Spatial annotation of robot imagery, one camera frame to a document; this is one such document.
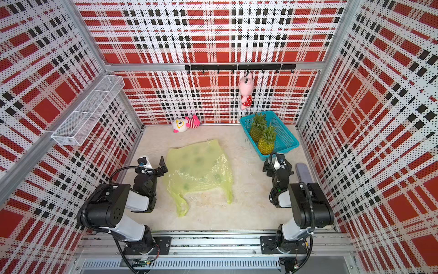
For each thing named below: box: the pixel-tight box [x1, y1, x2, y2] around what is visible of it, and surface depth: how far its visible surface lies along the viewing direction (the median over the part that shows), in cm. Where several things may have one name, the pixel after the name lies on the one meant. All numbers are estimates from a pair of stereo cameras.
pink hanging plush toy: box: [238, 71, 254, 111], surface depth 95 cm
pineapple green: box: [250, 113, 267, 143], surface depth 103 cm
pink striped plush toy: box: [172, 114, 201, 134], surface depth 117 cm
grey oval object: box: [295, 162, 314, 185], surface depth 96 cm
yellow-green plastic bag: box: [165, 139, 234, 218], surface depth 92 cm
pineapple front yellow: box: [257, 126, 277, 155], surface depth 98 cm
